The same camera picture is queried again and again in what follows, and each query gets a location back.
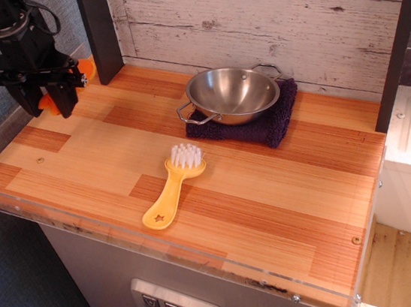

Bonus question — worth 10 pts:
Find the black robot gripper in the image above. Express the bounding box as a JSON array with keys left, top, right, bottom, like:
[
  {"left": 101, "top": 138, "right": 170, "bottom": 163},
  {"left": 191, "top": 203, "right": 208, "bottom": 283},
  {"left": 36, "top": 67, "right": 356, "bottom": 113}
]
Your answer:
[{"left": 0, "top": 25, "right": 89, "bottom": 118}]

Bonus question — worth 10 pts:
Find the orange plush fish toy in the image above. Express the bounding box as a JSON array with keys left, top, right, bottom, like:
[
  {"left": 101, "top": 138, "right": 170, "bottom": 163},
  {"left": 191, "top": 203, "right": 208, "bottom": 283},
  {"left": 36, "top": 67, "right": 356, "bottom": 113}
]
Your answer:
[{"left": 38, "top": 59, "right": 97, "bottom": 118}]

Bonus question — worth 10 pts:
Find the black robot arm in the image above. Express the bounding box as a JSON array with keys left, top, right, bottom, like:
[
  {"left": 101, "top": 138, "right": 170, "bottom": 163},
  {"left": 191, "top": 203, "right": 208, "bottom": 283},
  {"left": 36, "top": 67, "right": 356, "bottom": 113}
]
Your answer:
[{"left": 0, "top": 0, "right": 89, "bottom": 118}]

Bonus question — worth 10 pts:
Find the yellow toy scrub brush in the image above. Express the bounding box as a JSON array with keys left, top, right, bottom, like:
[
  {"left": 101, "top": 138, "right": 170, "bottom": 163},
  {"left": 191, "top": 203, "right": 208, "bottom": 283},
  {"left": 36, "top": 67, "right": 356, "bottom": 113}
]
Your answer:
[{"left": 142, "top": 143, "right": 206, "bottom": 230}]

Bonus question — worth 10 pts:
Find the dark purple folded cloth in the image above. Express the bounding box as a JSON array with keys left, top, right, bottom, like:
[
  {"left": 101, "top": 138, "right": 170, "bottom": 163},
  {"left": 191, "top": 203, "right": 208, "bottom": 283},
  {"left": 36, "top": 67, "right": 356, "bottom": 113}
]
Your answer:
[{"left": 186, "top": 79, "right": 298, "bottom": 149}]

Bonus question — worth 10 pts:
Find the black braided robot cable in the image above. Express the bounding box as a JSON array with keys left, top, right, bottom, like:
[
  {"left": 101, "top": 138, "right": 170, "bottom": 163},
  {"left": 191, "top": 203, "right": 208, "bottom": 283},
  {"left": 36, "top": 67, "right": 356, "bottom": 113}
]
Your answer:
[{"left": 24, "top": 0, "right": 63, "bottom": 40}]

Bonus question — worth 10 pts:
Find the dark left shelf post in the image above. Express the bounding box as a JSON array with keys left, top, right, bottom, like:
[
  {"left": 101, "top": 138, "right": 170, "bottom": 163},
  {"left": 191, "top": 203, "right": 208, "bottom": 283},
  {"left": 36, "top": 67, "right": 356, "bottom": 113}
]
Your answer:
[{"left": 76, "top": 0, "right": 124, "bottom": 85}]

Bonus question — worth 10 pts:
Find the dark shelf post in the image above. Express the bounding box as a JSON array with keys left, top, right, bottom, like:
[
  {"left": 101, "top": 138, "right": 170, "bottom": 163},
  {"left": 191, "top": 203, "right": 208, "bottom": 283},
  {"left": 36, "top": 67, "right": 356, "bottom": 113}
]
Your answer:
[
  {"left": 76, "top": 0, "right": 124, "bottom": 85},
  {"left": 375, "top": 0, "right": 411, "bottom": 133}
]

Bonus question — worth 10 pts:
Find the small steel two-handled pot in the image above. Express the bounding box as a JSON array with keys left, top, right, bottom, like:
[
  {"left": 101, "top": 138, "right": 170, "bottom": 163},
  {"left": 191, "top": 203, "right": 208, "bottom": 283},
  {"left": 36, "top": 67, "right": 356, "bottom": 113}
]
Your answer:
[{"left": 177, "top": 65, "right": 281, "bottom": 125}]

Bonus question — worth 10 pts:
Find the dark right shelf post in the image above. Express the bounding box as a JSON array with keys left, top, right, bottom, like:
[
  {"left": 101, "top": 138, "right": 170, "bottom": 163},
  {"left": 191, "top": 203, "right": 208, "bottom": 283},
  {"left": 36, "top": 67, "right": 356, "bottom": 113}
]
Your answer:
[{"left": 375, "top": 0, "right": 411, "bottom": 133}]

